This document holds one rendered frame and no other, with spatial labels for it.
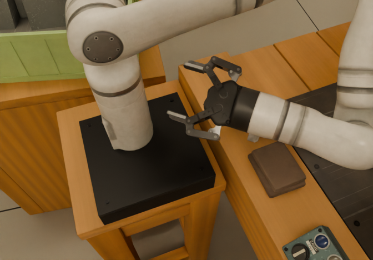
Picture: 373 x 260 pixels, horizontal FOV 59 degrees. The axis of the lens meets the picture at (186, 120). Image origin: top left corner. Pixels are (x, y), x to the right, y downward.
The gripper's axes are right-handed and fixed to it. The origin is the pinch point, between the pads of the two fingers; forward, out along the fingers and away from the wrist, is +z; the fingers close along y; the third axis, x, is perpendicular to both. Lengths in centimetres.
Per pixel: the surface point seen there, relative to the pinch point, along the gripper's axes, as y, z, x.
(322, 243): 17.0, -31.0, 0.8
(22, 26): -8, 61, 26
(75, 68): -0.8, 37.2, 24.1
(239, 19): -87, 23, 168
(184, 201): 20.6, -5.6, 12.2
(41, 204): 55, 65, 77
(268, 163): 7.3, -19.5, 8.8
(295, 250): 19.7, -27.5, 1.4
